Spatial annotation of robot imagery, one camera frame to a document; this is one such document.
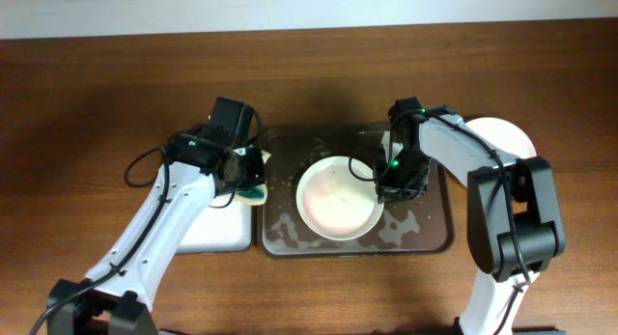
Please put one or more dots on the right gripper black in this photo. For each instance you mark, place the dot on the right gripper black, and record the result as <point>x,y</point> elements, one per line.
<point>387,190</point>

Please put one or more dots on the small black tray white liner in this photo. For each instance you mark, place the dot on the small black tray white liner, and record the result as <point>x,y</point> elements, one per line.
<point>222,224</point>

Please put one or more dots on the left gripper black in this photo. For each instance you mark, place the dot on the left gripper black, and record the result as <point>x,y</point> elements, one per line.
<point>254,155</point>

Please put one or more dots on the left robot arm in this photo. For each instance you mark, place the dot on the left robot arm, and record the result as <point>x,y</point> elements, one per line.
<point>117,294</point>

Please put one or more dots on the cream plate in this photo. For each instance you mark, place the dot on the cream plate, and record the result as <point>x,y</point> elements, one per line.
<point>336,198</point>

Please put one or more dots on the large brown tray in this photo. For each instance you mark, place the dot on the large brown tray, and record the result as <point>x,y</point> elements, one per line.
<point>421,226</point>

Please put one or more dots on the green yellow sponge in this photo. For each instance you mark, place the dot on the green yellow sponge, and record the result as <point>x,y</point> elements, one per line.
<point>256,192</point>

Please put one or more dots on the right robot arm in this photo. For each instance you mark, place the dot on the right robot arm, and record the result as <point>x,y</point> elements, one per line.
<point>514,223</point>

